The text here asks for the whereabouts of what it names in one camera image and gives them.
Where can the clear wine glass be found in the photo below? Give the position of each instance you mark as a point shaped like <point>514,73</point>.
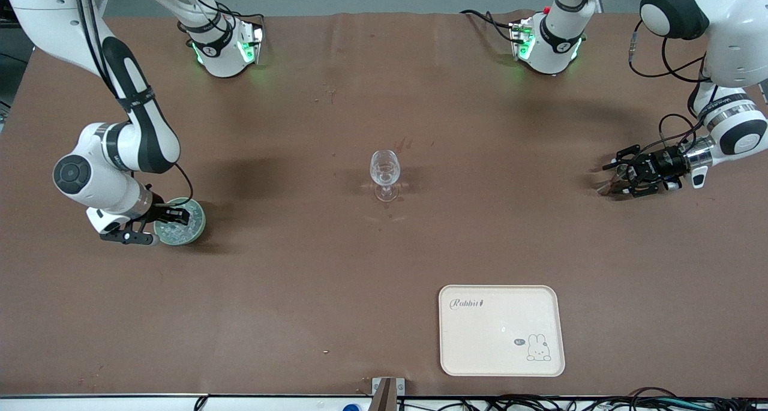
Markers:
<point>384,170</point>

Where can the cream rabbit print tray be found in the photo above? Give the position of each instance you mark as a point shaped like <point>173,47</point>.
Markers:
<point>492,339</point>

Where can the clear ice cubes pile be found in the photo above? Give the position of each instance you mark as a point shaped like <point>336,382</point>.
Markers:
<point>180,234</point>

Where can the brown table cover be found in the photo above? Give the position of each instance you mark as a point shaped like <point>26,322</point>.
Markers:
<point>300,309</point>

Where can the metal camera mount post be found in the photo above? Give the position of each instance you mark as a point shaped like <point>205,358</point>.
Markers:
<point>384,396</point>

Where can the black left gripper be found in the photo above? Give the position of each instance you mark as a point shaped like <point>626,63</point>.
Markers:
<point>662,162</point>

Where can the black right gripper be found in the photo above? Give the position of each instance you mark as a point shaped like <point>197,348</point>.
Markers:
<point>161,212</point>

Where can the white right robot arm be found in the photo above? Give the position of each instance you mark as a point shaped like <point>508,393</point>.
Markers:
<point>144,135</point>

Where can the black perforated camera bracket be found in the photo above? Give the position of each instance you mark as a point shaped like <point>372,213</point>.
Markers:
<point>129,238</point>

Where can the green ceramic bowl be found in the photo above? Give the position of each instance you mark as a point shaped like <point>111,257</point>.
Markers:
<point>197,234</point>

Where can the steel double jigger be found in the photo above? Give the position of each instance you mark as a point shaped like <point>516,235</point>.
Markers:
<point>606,186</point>

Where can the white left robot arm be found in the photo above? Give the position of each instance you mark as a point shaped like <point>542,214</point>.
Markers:
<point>738,45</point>

